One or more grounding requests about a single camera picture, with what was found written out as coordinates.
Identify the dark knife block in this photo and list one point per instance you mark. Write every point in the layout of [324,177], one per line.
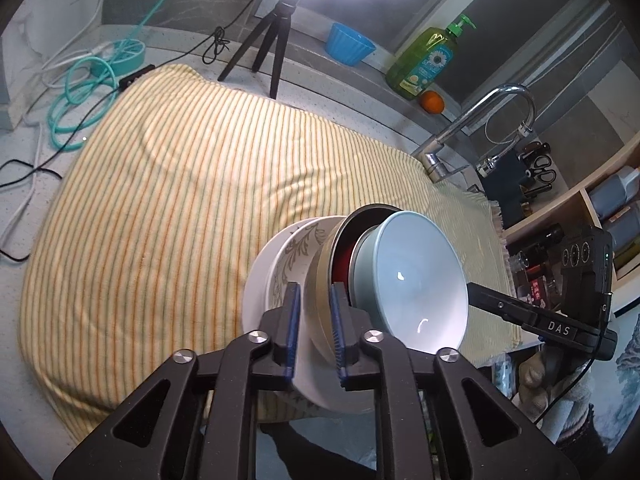
[505,180]

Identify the red printed box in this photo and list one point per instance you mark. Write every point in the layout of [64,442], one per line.
[535,291]

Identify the orange fruit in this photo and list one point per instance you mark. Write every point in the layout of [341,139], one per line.
[432,102]

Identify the round teal power strip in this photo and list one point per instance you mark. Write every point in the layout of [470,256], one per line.
[132,57]

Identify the white plate pink flower print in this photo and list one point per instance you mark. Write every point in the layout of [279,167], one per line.
[257,285]

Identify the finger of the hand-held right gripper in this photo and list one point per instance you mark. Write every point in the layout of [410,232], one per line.
[505,307]

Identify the yellow striped cloth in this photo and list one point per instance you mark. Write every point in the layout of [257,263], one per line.
[200,185]

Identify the person's right hand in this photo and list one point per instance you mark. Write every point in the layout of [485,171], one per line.
[532,380]

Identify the black mini tripod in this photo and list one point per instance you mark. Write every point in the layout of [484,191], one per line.
[277,45]

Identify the light blue ceramic bowl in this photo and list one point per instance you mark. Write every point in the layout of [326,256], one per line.
[410,270]

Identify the blue ribbed cup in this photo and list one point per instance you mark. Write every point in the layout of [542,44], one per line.
[347,42]

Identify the beige wooden shelf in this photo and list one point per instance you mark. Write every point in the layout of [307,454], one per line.
[575,192]

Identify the chrome kitchen faucet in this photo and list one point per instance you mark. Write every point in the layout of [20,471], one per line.
[435,157]

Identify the black kitchen scissors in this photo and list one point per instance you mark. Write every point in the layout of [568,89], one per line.
[544,170]

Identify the green dish soap bottle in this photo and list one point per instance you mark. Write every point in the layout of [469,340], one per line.
[420,65]

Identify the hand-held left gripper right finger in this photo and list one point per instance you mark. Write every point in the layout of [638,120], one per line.
[336,330]

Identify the gold steel bowl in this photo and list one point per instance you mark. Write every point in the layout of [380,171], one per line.
[320,280]

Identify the white plate grey leaf print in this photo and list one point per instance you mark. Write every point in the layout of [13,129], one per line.
[300,245]

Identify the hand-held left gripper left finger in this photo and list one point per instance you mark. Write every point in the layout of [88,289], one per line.
[292,330]

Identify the dark glass bottle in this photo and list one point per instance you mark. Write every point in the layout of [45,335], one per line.
[545,240]

